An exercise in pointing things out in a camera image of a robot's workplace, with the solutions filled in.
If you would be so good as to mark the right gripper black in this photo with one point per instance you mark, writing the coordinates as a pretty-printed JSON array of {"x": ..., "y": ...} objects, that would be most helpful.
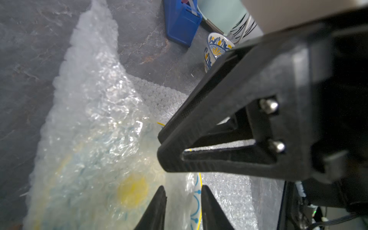
[{"x": 334, "y": 163}]

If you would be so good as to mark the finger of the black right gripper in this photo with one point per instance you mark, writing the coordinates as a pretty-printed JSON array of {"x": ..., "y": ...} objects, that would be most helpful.
[{"x": 257, "y": 110}]

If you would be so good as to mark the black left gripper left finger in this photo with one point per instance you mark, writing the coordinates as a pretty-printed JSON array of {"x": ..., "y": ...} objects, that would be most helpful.
[{"x": 154, "y": 216}]

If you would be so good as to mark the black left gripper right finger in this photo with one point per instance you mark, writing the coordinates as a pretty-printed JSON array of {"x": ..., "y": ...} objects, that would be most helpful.
[{"x": 213, "y": 216}]

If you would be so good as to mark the yellow pale blue bowl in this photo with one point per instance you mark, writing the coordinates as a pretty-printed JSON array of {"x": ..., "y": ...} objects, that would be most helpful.
[{"x": 106, "y": 179}]

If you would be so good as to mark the blue yellow patterned bowl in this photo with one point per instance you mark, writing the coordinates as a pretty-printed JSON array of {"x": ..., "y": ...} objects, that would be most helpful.
[{"x": 217, "y": 45}]

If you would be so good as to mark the mint green toaster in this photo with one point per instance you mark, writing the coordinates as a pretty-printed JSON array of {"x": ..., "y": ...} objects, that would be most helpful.
[{"x": 224, "y": 16}]

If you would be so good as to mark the blue tape dispenser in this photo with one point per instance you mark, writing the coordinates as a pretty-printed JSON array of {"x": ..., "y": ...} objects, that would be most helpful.
[{"x": 182, "y": 20}]

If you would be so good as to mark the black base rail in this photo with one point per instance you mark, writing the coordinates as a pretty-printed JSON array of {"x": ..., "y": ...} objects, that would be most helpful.
[{"x": 291, "y": 216}]

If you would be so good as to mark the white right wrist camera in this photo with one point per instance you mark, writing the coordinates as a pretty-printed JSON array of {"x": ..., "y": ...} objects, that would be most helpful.
[{"x": 272, "y": 16}]

